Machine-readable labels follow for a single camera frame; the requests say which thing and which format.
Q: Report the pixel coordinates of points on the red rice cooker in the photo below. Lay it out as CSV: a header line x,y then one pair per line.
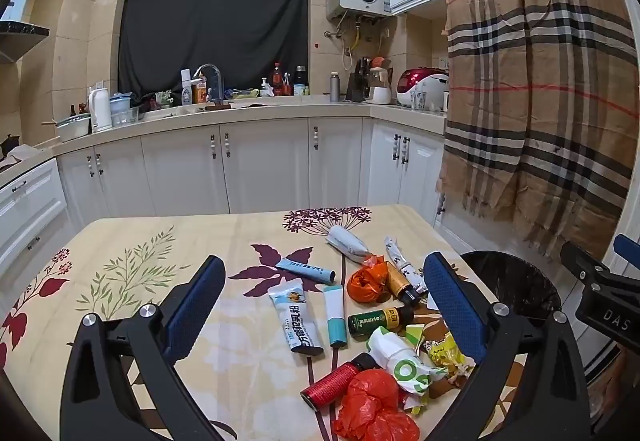
x,y
415,78

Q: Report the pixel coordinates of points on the plaid scarf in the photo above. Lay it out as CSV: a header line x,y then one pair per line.
x,y
540,96

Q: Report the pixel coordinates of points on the white dish soap bottle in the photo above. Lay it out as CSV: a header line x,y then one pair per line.
x,y
187,91

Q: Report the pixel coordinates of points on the grey thermos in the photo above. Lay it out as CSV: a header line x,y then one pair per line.
x,y
334,88

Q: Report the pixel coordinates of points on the clear water pitcher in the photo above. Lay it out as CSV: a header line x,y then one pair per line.
x,y
120,108

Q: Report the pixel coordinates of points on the black lined trash bin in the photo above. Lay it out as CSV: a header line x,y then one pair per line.
x,y
515,281

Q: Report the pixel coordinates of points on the white green paper wrapper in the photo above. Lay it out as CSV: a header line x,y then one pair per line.
x,y
400,361

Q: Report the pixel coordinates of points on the gold bottle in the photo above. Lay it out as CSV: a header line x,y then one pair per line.
x,y
400,283

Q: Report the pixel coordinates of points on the orange plastic bag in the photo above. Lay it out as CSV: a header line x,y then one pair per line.
x,y
367,283

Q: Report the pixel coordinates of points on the yellow green packet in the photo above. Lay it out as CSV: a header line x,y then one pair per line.
x,y
245,94

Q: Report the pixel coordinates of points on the red canister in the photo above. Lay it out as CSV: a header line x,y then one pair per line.
x,y
332,383

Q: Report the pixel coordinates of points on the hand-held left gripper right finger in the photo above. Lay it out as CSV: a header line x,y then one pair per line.
x,y
455,306

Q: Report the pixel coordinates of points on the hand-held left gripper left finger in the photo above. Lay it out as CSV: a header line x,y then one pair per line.
x,y
195,301

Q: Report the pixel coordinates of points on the floral tablecloth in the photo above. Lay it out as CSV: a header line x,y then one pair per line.
x,y
250,381

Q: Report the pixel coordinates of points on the black knife block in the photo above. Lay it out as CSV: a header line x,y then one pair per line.
x,y
357,86

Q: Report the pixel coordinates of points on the white base cabinets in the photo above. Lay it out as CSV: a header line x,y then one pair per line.
x,y
260,166

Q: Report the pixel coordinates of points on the yellow snack wrapper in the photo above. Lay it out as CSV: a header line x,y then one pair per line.
x,y
445,351

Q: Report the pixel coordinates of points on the dark soda bottle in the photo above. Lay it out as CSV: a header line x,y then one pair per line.
x,y
277,81

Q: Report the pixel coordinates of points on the range hood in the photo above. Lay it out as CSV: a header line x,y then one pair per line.
x,y
20,31

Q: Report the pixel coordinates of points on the green white cup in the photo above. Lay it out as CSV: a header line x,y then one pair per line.
x,y
300,91

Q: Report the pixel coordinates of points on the white soap pump bottle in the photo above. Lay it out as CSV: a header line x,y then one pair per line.
x,y
264,88

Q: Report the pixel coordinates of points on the orange bottle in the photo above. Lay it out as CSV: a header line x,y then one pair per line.
x,y
200,93

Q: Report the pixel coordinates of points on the red plastic bag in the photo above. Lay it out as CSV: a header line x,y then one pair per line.
x,y
372,408

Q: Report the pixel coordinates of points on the teal and white tube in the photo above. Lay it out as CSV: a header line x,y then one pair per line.
x,y
335,316

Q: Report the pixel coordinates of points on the white toothpaste tube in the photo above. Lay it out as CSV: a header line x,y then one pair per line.
x,y
297,321

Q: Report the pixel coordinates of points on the light blue tube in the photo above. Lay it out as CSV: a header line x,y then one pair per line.
x,y
305,269

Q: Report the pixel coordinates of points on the chrome faucet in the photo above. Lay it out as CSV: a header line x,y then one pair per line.
x,y
212,71

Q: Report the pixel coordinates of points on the green bottle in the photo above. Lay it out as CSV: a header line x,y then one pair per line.
x,y
372,322

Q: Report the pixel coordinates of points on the white soy milk maker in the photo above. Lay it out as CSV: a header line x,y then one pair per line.
x,y
378,88

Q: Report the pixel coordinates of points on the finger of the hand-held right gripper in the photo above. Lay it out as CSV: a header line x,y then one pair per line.
x,y
627,247
580,258

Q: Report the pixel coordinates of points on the black flask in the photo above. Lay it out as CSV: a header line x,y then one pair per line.
x,y
300,76

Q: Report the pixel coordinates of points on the white printed wrapper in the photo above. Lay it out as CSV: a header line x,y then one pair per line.
x,y
397,256

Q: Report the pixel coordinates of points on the white kettle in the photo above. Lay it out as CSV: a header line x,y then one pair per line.
x,y
101,111

